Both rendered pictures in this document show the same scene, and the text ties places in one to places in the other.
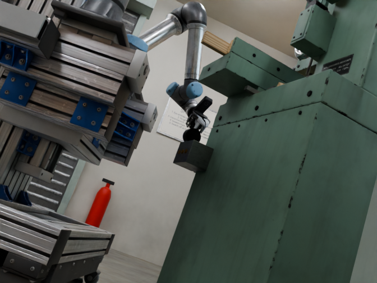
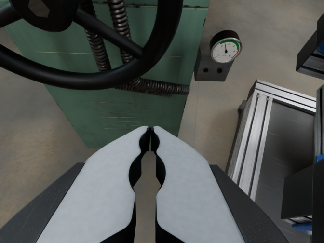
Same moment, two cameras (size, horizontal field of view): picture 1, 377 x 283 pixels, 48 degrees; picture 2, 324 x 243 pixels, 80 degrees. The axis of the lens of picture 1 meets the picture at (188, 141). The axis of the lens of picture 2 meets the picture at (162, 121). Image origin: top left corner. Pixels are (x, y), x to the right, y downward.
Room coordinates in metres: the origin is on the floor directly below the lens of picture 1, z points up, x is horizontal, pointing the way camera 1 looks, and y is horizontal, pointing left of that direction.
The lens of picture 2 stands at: (1.87, -0.02, 0.92)
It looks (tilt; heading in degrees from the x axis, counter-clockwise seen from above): 59 degrees down; 196
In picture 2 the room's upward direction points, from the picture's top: 5 degrees clockwise
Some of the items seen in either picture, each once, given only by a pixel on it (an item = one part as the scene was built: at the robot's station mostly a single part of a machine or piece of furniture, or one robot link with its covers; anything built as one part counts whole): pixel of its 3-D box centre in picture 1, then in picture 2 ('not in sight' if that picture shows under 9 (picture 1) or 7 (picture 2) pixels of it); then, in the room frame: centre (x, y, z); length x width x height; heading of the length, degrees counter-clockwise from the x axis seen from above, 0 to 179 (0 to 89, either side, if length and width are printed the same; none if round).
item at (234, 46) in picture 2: (191, 138); (223, 49); (1.49, -0.01, 0.65); 0.06 x 0.04 x 0.08; 110
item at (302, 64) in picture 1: (315, 65); not in sight; (1.36, -0.33, 1.03); 0.14 x 0.07 x 0.09; 20
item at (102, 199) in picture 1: (97, 209); not in sight; (4.13, 0.59, 0.30); 0.19 x 0.18 x 0.60; 12
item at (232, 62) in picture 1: (274, 106); not in sight; (1.47, -0.26, 0.87); 0.61 x 0.30 x 0.06; 110
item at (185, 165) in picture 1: (192, 155); (211, 54); (1.43, -0.03, 0.58); 0.12 x 0.08 x 0.08; 20
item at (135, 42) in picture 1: (131, 51); not in sight; (1.74, 0.37, 0.98); 0.13 x 0.12 x 0.14; 29
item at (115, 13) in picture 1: (101, 16); not in sight; (1.24, 0.40, 0.87); 0.15 x 0.15 x 0.10
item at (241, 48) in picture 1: (304, 85); not in sight; (1.34, -0.31, 0.93); 0.60 x 0.02 x 0.06; 110
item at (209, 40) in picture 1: (272, 76); not in sight; (1.33, -0.19, 0.92); 0.56 x 0.02 x 0.04; 110
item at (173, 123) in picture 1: (191, 123); not in sight; (4.33, 0.04, 1.48); 0.64 x 0.02 x 0.46; 102
